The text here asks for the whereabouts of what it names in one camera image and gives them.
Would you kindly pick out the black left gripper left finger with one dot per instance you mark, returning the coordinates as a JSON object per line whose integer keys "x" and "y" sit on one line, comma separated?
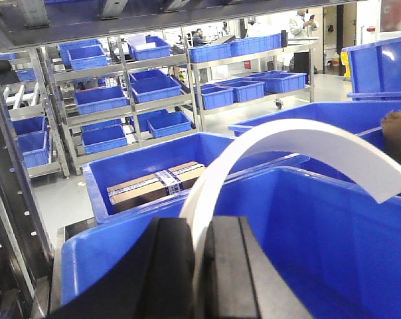
{"x": 152, "y": 280}

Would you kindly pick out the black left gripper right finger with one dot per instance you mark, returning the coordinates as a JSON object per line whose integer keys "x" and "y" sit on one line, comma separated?
{"x": 239, "y": 279}

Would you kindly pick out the white curved PVC pipe clamp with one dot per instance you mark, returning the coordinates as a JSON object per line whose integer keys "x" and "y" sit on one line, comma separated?
{"x": 287, "y": 146}

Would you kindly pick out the blue bin with cardboard box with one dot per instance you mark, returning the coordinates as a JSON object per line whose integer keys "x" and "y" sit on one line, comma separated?
{"x": 202, "y": 147}

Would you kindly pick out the taped cardboard box in bin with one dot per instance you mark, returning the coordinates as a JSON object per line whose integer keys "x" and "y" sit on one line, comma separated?
{"x": 153, "y": 186}

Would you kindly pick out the blue target bin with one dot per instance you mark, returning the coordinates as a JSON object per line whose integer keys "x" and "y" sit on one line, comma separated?
{"x": 87, "y": 257}

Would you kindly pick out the steel shelving rack with bins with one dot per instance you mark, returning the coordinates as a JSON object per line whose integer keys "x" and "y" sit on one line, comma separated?
{"x": 104, "y": 108}

